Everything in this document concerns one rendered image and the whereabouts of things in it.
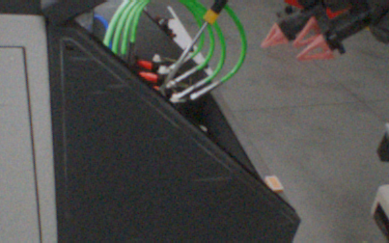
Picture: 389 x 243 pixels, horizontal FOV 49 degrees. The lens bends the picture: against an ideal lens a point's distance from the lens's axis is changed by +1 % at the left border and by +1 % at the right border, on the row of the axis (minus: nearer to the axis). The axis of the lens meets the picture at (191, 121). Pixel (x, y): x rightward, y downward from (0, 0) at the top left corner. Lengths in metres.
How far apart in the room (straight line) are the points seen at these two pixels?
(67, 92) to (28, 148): 0.13
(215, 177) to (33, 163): 0.36
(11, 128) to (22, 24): 0.18
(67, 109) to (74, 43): 0.12
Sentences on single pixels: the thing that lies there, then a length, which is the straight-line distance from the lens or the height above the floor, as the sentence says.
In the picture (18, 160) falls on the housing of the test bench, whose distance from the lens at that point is 0.78.
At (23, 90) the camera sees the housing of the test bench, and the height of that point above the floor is 1.35.
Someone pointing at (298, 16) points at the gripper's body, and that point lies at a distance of 1.29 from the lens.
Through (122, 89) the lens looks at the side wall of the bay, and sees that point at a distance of 0.70.
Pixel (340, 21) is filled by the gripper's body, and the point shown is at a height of 1.41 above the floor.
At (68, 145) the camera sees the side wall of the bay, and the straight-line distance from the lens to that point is 0.76.
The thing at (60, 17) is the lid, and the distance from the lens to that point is 0.62.
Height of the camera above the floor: 1.70
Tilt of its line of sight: 34 degrees down
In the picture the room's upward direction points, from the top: 10 degrees clockwise
